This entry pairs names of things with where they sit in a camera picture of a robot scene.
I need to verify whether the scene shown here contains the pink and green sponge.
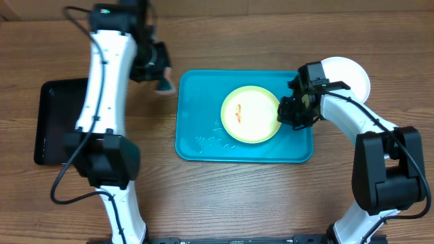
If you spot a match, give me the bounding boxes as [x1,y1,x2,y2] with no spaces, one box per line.
[155,67,176,95]

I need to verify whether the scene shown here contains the yellow-green plate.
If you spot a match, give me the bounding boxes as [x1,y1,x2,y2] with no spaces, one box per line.
[220,85,281,144]

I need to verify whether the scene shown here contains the white plate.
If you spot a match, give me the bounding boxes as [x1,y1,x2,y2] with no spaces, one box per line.
[321,57,371,104]

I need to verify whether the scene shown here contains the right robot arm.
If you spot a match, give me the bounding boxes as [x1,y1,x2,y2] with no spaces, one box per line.
[277,57,432,244]

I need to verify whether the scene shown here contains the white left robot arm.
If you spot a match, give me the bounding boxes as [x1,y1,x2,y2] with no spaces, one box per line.
[64,0,175,243]

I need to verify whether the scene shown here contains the teal plastic tray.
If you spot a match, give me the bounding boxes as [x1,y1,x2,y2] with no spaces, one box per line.
[175,70,314,163]

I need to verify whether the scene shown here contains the black rectangular bin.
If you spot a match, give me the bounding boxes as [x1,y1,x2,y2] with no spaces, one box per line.
[34,78,87,165]

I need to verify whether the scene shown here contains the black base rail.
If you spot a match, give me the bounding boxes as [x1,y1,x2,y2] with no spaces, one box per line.
[86,234,387,244]

